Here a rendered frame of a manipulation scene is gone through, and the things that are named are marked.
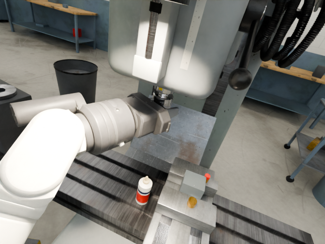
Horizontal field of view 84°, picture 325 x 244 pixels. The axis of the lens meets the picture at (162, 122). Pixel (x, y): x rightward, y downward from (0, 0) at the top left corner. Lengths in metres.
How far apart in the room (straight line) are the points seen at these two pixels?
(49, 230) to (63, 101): 1.39
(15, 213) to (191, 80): 0.27
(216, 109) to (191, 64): 0.53
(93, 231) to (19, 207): 0.42
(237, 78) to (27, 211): 0.29
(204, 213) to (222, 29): 0.41
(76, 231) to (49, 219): 1.02
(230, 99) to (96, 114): 0.59
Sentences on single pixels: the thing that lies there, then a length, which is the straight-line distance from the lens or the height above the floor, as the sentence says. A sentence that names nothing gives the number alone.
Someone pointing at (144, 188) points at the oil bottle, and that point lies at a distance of 0.55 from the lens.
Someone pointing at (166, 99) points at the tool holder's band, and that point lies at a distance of 0.39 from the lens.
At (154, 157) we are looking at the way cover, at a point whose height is 0.86.
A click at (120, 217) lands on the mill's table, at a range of 0.59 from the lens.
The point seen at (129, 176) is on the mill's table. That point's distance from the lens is 0.67.
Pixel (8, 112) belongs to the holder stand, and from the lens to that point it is 0.73.
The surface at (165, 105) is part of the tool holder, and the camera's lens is 0.40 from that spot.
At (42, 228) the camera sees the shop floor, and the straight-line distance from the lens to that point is 1.67.
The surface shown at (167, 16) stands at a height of 1.42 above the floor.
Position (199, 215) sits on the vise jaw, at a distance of 0.51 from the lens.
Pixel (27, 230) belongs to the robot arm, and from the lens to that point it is 0.29.
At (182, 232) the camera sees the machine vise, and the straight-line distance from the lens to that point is 0.52.
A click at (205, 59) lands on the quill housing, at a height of 1.38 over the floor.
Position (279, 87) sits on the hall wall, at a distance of 4.88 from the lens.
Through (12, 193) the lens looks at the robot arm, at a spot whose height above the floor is 1.24.
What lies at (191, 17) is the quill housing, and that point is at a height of 1.43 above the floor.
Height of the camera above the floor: 1.44
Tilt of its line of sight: 33 degrees down
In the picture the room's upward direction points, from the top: 13 degrees clockwise
